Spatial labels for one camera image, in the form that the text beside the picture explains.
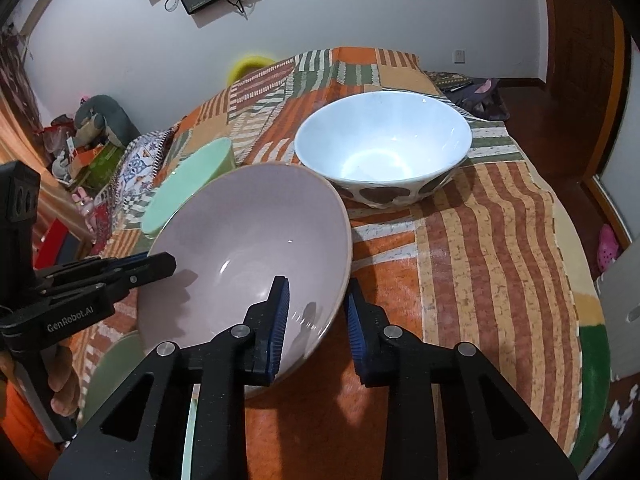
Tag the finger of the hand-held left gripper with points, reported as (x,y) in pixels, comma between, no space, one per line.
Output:
(75,293)
(150,266)

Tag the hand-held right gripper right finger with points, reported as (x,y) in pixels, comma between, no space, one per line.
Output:
(356,330)

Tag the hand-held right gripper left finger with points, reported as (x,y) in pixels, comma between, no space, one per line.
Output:
(279,330)

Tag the pink ceramic bowl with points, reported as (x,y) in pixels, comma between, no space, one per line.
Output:
(240,240)

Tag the person's left hand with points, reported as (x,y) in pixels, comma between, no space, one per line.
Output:
(65,380)

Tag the red box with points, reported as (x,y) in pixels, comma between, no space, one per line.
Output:
(55,240)

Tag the green ceramic plate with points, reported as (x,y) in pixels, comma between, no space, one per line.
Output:
(117,375)

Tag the green ceramic bowl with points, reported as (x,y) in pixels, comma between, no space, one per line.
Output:
(192,185)

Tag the pink rabbit figure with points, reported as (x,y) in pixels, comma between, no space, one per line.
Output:
(81,197)

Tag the patterned patchwork pillow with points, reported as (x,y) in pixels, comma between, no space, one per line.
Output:
(140,170)

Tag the green bag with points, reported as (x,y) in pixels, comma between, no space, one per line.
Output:
(102,162)

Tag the striped patchwork blanket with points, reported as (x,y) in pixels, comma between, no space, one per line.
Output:
(475,270)

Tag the pile of toys and bags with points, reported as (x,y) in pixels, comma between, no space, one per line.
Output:
(62,150)

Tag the grey plush toy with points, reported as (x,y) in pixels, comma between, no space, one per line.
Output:
(105,117)

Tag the white ceramic bowl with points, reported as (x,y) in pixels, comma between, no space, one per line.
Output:
(385,145)

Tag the brown curtain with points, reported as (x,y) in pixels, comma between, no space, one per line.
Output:
(17,90)

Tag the yellow hoop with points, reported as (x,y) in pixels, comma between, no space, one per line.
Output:
(250,65)

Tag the cream green patterned mat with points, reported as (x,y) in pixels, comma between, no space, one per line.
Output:
(590,340)

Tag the dark slippers pile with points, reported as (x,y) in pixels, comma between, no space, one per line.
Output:
(475,97)

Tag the pink slipper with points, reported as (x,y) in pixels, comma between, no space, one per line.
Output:
(607,250)

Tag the dark wooden door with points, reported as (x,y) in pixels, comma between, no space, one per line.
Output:
(580,20)

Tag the white wall socket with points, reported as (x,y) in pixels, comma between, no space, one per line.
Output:
(458,56)

